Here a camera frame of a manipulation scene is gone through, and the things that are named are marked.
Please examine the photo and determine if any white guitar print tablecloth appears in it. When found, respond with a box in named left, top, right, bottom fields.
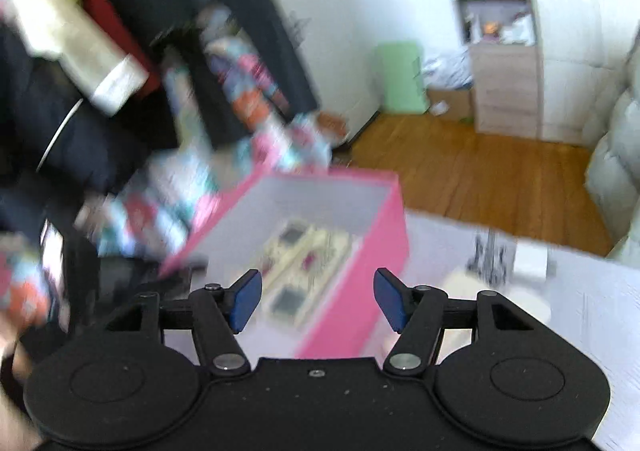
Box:
left=295, top=211, right=640, bottom=451

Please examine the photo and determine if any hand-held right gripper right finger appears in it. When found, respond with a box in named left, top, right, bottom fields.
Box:
left=374, top=267, right=538, bottom=377

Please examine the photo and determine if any dark grey hanging garment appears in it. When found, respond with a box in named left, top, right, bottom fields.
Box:
left=80, top=0, right=321, bottom=152

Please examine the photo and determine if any person's left forearm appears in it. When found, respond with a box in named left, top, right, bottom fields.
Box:
left=0, top=326, right=43, bottom=451

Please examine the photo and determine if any grey puffer jacket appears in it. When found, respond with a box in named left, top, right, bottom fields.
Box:
left=585, top=26, right=640, bottom=262

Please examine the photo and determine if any pink cardboard box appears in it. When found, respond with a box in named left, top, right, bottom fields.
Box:
left=159, top=168, right=411, bottom=359

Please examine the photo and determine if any green folding table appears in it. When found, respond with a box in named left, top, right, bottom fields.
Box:
left=376, top=42, right=431, bottom=116

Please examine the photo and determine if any white wardrobe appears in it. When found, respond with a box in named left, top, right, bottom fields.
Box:
left=250, top=0, right=383, bottom=147

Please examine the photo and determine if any brown cardboard box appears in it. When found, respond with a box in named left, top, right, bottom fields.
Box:
left=425, top=88, right=473, bottom=122

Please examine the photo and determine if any red garment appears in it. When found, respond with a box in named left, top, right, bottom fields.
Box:
left=80, top=0, right=161, bottom=97

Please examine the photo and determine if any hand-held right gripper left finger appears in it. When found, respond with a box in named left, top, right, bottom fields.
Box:
left=102, top=268, right=263, bottom=377

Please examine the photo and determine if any cream jacket with fleece cuff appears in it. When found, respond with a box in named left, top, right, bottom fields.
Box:
left=0, top=0, right=151, bottom=117

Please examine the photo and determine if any wooden bookshelf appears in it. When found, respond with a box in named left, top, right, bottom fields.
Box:
left=437, top=0, right=546, bottom=139

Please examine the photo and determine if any floral quilt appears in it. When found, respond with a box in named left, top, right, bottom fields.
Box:
left=0, top=11, right=351, bottom=327

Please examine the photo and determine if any white printed package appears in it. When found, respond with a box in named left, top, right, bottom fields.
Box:
left=422, top=51, right=473, bottom=92

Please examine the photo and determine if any cream remote control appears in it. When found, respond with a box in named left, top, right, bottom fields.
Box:
left=262, top=231, right=363, bottom=329
left=255, top=217, right=341, bottom=282

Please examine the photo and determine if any white block charger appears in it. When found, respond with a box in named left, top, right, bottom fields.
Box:
left=512, top=241, right=548, bottom=282

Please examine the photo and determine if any black jacket with white piping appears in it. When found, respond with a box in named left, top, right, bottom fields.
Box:
left=0, top=21, right=181, bottom=232

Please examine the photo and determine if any light wood wardrobe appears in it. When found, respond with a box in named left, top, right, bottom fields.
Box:
left=520, top=0, right=640, bottom=147

